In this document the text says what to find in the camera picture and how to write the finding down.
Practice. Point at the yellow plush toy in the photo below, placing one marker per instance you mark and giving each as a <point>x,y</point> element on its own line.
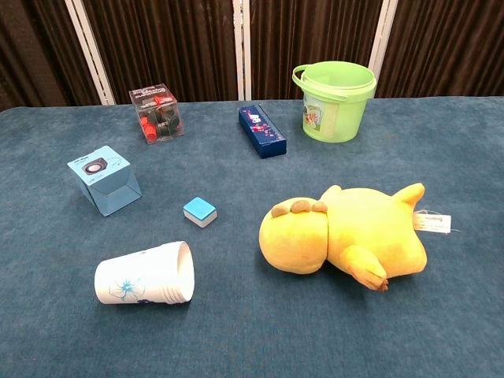
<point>366,232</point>

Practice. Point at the small blue white block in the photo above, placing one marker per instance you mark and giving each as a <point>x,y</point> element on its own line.
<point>199,210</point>

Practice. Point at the dark blue long box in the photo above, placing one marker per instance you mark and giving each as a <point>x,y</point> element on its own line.
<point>262,130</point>

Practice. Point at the green plastic bucket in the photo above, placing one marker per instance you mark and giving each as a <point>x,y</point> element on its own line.
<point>334,114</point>

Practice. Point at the clear box with red parts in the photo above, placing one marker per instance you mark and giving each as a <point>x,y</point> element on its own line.
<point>157,114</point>

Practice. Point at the white paper cup stack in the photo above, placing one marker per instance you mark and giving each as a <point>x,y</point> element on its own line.
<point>145,275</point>

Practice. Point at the light blue speaker box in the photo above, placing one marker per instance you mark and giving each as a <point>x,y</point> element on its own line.
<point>104,181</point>

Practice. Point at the dark brown curtain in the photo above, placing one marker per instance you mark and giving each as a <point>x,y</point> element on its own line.
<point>177,43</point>

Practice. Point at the white screen frame post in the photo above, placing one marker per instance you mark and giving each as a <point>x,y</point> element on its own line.
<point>243,47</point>
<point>90,51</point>
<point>382,35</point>

